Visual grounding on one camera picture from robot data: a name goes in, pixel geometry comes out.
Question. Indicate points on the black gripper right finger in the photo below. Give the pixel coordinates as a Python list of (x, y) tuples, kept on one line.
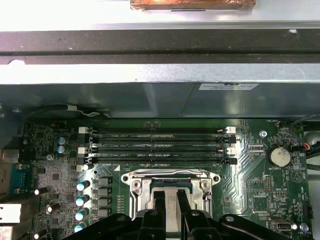
[(183, 200)]

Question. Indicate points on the silver internal USB port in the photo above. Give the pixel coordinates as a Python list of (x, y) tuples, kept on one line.
[(282, 226)]

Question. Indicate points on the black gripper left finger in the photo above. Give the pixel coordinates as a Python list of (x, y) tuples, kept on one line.
[(159, 200)]

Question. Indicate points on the green motherboard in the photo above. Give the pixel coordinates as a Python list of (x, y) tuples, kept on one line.
[(250, 175)]

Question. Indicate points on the RAM slot black latches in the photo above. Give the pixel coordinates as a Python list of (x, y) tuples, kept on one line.
[(162, 141), (162, 160)]

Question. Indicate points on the metal socket cover frame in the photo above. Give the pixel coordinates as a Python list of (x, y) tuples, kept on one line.
[(145, 190)]

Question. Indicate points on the silver coin battery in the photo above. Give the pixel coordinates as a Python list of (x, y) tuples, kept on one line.
[(279, 156)]

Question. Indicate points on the black PC case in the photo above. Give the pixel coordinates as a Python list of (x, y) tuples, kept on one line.
[(150, 45)]

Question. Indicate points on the silver motherboard screw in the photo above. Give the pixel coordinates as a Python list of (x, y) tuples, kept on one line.
[(262, 133), (303, 227)]

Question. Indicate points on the white case sticker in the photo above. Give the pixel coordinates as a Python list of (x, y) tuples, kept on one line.
[(225, 87)]

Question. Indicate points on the square brown base plate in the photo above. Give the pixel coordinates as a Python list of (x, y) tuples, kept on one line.
[(190, 3)]

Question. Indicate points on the silver-topped CPU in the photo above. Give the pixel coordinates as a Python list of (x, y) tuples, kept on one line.
[(172, 200)]

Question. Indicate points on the CPU socket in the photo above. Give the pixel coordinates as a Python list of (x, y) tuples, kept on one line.
[(215, 178)]

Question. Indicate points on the silver rear port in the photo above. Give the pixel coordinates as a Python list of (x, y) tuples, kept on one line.
[(8, 156), (10, 212)]

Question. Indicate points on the blue rear port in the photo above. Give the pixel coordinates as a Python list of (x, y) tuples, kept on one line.
[(22, 180)]

